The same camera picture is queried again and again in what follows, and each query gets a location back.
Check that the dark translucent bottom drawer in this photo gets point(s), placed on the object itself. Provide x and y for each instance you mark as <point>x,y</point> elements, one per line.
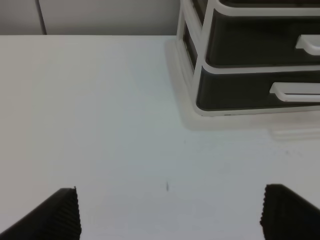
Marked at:
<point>248,91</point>

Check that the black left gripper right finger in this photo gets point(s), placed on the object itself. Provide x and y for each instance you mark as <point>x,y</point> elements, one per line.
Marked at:
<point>288,216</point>

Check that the white drawer cabinet frame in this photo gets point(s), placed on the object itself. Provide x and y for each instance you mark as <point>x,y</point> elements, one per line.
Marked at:
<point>194,29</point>

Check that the dark translucent top drawer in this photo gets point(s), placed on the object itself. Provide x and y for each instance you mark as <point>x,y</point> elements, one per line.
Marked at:
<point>271,3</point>

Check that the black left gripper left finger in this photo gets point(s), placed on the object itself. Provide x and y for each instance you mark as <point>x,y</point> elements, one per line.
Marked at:
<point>57,218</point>

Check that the dark translucent drawer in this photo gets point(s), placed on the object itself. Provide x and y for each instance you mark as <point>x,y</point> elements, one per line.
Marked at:
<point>251,41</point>
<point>271,3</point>
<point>248,91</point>

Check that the dark translucent middle drawer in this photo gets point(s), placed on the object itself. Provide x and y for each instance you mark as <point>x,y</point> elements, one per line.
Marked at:
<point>251,41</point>

